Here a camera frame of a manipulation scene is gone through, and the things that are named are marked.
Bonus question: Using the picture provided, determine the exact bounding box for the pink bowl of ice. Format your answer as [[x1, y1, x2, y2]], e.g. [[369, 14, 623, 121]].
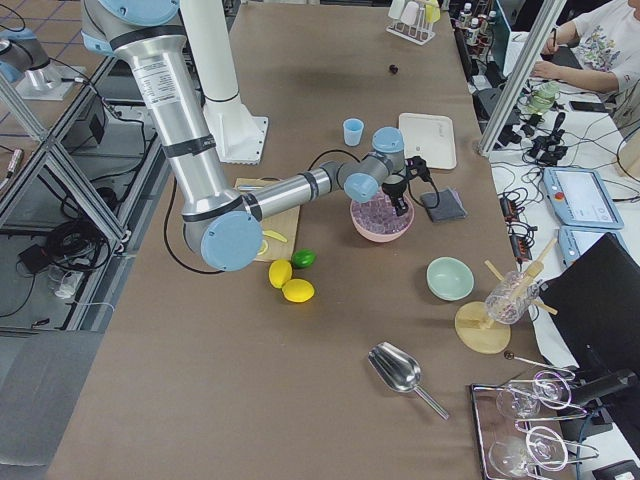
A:
[[350, 191, 415, 243]]

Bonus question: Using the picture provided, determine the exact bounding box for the yellow plastic knife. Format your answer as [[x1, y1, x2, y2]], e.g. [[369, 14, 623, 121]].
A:
[[263, 229, 289, 244]]

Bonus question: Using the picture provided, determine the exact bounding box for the green lime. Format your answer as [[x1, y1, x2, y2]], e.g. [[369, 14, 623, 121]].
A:
[[291, 249, 317, 269]]

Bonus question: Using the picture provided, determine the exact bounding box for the teach pendant lower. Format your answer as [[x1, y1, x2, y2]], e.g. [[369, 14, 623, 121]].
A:
[[557, 225, 627, 267]]

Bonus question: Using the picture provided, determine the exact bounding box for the green ceramic bowl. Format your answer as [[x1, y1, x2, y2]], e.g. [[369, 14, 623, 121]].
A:
[[426, 257, 475, 301]]

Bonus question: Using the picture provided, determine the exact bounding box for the clear textured glass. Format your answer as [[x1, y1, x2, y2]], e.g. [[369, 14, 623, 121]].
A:
[[485, 271, 540, 325]]

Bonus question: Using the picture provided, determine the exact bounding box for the teach pendant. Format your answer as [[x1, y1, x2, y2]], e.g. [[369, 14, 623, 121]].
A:
[[542, 167, 624, 230], [557, 225, 627, 267]]

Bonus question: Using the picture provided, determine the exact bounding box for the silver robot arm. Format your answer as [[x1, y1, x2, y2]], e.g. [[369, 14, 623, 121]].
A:
[[81, 1, 408, 271]]

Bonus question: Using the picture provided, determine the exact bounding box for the lemon slice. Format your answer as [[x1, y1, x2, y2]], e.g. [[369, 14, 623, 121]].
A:
[[256, 239, 269, 259]]

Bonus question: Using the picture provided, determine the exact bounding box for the yellow lemon near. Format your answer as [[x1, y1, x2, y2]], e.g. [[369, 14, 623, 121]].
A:
[[282, 278, 315, 303]]

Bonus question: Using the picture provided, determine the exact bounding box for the cream rabbit tray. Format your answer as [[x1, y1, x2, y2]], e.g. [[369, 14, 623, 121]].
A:
[[398, 113, 457, 170]]

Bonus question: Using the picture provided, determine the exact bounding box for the white wire cup rack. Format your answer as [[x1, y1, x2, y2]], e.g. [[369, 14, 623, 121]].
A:
[[386, 0, 441, 46]]

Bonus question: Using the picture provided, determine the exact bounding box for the black monitor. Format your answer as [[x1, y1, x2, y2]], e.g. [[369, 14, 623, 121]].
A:
[[541, 233, 639, 373]]

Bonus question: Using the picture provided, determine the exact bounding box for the wine glass upper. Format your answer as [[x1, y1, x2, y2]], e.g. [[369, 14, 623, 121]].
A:
[[496, 370, 571, 420]]

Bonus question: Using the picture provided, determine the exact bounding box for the wine glass lower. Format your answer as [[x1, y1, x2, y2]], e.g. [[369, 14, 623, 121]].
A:
[[489, 426, 569, 479]]

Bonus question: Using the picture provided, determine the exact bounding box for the yellow lemon far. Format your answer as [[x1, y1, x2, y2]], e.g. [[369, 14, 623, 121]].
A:
[[268, 259, 293, 289]]

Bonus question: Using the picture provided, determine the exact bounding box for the small blue cup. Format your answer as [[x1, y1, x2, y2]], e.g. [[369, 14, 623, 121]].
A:
[[342, 118, 364, 147]]

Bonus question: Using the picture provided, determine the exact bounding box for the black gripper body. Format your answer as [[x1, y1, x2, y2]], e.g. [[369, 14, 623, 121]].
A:
[[381, 174, 407, 199]]

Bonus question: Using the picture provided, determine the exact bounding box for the aluminium frame post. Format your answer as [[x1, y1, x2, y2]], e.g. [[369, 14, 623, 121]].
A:
[[477, 0, 566, 158]]

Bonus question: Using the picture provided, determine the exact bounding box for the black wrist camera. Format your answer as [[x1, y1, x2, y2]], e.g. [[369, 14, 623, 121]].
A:
[[406, 156, 431, 183]]

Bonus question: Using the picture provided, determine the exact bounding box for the yellow lemon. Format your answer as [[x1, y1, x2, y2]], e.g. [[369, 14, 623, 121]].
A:
[[268, 259, 293, 289], [282, 278, 315, 303]]

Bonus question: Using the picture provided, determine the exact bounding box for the teach pendant upper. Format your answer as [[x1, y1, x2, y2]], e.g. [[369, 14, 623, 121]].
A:
[[542, 167, 624, 230]]

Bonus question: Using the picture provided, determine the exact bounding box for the metal ice scoop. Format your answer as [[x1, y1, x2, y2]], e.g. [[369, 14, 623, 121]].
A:
[[368, 342, 450, 420]]

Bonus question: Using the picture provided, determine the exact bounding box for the wooden cutting board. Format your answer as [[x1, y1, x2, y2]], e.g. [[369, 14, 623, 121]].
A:
[[234, 177, 300, 262]]

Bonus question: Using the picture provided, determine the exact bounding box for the grey folded cloth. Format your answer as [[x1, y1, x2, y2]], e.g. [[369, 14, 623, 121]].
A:
[[420, 187, 467, 223]]

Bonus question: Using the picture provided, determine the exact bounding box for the wine glass rack tray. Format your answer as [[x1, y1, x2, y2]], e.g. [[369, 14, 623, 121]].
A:
[[469, 370, 599, 479]]

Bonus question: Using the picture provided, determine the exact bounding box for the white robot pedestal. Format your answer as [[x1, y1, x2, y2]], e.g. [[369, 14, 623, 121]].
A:
[[180, 0, 269, 165]]

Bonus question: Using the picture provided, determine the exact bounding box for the person in white shirt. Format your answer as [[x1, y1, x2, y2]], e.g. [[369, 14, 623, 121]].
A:
[[531, 0, 639, 136]]

